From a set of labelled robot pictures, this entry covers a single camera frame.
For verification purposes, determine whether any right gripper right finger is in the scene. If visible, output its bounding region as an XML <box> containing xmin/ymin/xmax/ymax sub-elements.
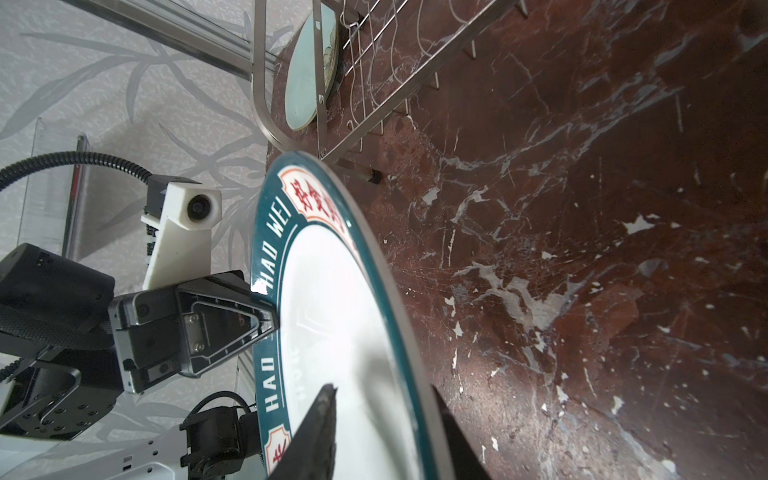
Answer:
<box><xmin>432</xmin><ymin>386</ymin><xmax>491</xmax><ymax>480</ymax></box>

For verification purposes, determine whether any white plate green rim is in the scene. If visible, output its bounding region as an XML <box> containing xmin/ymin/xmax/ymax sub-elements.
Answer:
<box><xmin>250</xmin><ymin>152</ymin><xmax>455</xmax><ymax>479</ymax></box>

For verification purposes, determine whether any light green flower plate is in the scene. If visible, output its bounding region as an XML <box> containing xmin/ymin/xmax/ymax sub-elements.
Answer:
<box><xmin>284</xmin><ymin>3</ymin><xmax>339</xmax><ymax>131</ymax></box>

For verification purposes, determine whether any stainless steel dish rack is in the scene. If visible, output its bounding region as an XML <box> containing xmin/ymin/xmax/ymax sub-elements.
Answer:
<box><xmin>251</xmin><ymin>1</ymin><xmax>528</xmax><ymax>184</ymax></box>

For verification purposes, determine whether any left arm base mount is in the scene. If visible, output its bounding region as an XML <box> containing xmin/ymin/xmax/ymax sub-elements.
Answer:
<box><xmin>178</xmin><ymin>391</ymin><xmax>263</xmax><ymax>479</ymax></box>

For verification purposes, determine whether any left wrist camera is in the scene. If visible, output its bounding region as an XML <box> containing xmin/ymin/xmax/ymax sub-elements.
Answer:
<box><xmin>141</xmin><ymin>174</ymin><xmax>222</xmax><ymax>290</ymax></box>

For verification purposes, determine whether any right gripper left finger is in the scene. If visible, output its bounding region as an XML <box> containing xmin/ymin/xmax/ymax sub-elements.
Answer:
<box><xmin>268</xmin><ymin>384</ymin><xmax>337</xmax><ymax>480</ymax></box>

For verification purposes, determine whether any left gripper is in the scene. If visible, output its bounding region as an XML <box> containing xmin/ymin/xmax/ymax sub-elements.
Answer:
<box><xmin>108</xmin><ymin>270</ymin><xmax>279</xmax><ymax>395</ymax></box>

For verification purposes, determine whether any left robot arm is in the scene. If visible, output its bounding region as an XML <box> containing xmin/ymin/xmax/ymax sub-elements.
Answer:
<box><xmin>1</xmin><ymin>243</ymin><xmax>279</xmax><ymax>441</ymax></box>

